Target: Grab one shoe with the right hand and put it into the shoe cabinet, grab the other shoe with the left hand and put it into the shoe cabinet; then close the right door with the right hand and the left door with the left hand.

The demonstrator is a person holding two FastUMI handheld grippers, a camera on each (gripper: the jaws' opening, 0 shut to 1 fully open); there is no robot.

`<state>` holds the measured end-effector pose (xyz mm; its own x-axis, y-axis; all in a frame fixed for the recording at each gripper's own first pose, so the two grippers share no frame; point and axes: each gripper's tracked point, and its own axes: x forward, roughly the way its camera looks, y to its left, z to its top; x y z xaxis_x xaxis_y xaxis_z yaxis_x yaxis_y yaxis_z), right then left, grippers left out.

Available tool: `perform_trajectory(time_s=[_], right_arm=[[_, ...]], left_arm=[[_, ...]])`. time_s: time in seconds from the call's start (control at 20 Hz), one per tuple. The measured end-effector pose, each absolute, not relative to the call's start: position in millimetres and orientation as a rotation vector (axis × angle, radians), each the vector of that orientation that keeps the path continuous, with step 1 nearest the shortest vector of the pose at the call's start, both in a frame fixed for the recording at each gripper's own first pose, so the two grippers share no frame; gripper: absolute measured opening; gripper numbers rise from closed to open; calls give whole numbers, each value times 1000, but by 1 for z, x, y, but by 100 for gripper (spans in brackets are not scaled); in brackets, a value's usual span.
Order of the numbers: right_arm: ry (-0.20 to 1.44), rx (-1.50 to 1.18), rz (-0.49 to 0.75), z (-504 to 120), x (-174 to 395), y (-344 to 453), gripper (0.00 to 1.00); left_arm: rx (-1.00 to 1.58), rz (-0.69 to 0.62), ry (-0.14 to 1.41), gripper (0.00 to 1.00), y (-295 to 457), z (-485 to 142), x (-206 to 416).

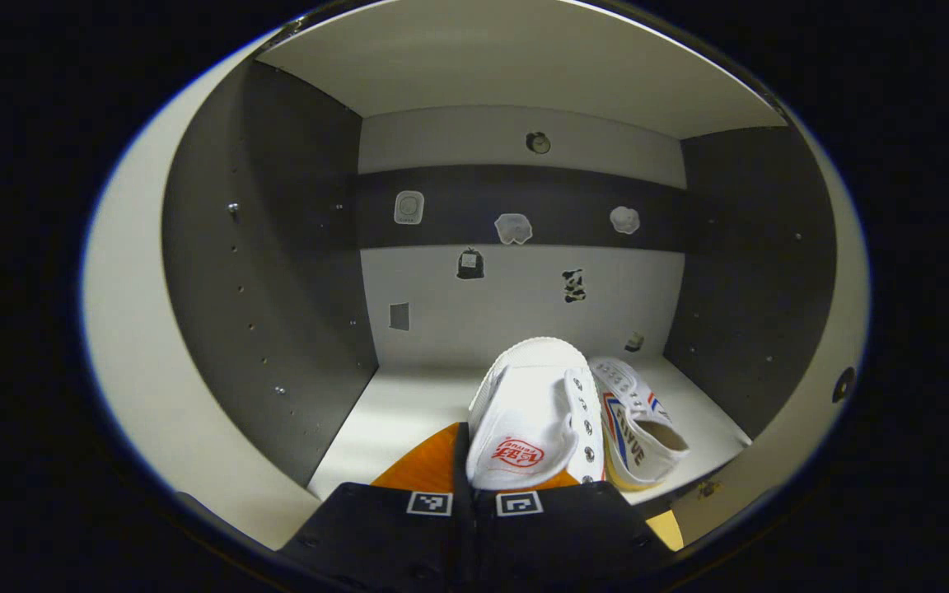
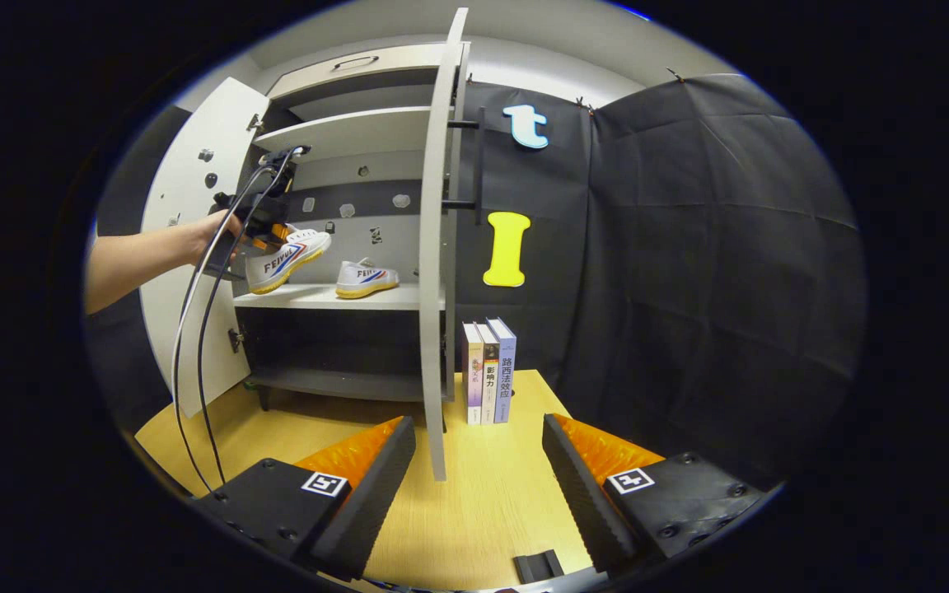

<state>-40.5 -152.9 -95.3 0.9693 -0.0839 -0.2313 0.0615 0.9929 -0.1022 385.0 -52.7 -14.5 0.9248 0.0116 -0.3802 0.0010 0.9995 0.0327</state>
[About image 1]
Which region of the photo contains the white canvas shoe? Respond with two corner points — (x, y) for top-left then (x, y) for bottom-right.
(466, 336), (607, 493)
(590, 356), (691, 493)

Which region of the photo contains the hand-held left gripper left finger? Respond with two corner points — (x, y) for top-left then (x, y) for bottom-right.
(281, 422), (477, 593)

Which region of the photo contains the white grey shoe cabinet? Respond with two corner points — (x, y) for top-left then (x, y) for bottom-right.
(161, 0), (838, 503)

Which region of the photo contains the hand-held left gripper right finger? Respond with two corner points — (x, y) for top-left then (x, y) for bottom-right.
(473, 469), (677, 593)

